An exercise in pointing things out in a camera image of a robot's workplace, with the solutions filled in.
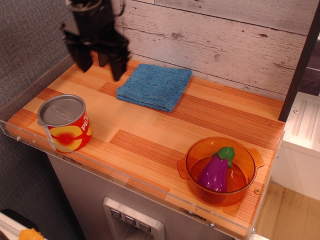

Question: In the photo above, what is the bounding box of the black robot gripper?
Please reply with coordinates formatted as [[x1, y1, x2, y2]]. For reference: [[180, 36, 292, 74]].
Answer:
[[62, 0, 130, 81]]

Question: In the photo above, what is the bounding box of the dark right vertical post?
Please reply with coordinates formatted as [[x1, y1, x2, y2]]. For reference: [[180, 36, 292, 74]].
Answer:
[[278, 1, 320, 122]]

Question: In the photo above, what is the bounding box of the purple toy eggplant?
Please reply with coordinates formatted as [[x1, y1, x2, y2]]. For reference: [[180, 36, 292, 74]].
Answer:
[[197, 146, 236, 193]]

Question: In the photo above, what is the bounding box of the white toy sink unit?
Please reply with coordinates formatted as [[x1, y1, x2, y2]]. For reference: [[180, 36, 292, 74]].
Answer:
[[271, 92, 320, 200]]

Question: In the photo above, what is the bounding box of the toy fridge water dispenser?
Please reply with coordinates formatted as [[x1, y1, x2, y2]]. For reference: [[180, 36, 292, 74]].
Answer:
[[103, 197, 166, 240]]

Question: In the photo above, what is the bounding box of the orange transparent pot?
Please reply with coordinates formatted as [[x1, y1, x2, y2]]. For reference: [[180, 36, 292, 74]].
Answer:
[[177, 136, 264, 206]]

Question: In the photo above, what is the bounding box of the blue folded cloth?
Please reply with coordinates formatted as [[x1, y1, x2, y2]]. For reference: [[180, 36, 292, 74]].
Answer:
[[116, 63, 192, 113]]

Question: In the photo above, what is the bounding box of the orange black object corner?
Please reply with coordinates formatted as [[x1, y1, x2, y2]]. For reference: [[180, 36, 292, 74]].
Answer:
[[0, 209, 39, 240]]

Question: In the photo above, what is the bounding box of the clear acrylic table guard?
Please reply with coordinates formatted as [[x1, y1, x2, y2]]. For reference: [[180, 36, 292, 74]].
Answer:
[[0, 119, 257, 235]]

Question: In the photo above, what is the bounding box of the red peach can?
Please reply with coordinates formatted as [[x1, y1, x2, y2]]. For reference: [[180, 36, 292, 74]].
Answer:
[[37, 94, 92, 153]]

